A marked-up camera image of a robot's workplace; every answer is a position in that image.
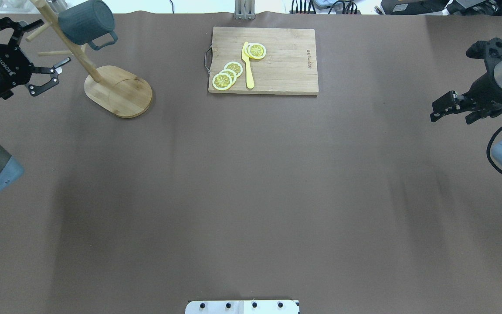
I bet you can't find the lemon slice front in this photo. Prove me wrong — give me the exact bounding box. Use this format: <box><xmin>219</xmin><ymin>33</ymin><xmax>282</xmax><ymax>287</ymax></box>
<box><xmin>211</xmin><ymin>73</ymin><xmax>233</xmax><ymax>91</ymax></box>

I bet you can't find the bamboo mug tree rack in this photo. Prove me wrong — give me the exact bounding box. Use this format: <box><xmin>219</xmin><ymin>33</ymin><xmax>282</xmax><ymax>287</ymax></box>
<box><xmin>27</xmin><ymin>0</ymin><xmax>153</xmax><ymax>119</ymax></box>

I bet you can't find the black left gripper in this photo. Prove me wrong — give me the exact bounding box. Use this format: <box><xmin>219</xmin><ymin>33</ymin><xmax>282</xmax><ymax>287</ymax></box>
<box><xmin>0</xmin><ymin>17</ymin><xmax>71</xmax><ymax>103</ymax></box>

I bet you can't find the blue mug yellow inside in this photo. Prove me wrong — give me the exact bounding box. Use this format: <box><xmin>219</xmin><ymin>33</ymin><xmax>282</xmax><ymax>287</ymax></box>
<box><xmin>58</xmin><ymin>0</ymin><xmax>118</xmax><ymax>51</ymax></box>

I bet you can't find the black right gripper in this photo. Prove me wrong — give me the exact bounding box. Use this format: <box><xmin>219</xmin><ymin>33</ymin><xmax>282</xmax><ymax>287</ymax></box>
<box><xmin>430</xmin><ymin>73</ymin><xmax>502</xmax><ymax>125</ymax></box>

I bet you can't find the lemon slice by knife tip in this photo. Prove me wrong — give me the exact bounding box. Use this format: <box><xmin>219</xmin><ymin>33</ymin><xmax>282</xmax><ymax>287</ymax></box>
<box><xmin>244</xmin><ymin>42</ymin><xmax>267</xmax><ymax>60</ymax></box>

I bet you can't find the aluminium frame post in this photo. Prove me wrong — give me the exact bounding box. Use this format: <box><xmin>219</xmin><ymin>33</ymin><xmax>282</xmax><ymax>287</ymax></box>
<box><xmin>234</xmin><ymin>0</ymin><xmax>256</xmax><ymax>20</ymax></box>

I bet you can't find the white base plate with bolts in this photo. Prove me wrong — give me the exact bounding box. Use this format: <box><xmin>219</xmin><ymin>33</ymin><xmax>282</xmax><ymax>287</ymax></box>
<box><xmin>185</xmin><ymin>300</ymin><xmax>301</xmax><ymax>314</ymax></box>

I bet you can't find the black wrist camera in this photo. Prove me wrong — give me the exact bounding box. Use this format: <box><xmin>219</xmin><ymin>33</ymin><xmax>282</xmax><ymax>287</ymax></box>
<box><xmin>465</xmin><ymin>38</ymin><xmax>502</xmax><ymax>73</ymax></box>

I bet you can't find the lemon slice back of stack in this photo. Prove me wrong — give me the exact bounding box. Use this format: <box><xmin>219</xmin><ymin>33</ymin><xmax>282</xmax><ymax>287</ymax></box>
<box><xmin>224</xmin><ymin>61</ymin><xmax>243</xmax><ymax>77</ymax></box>

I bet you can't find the lemon slice middle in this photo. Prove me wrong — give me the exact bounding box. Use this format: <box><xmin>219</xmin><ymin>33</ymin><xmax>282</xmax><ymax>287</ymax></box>
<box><xmin>219</xmin><ymin>69</ymin><xmax>237</xmax><ymax>84</ymax></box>

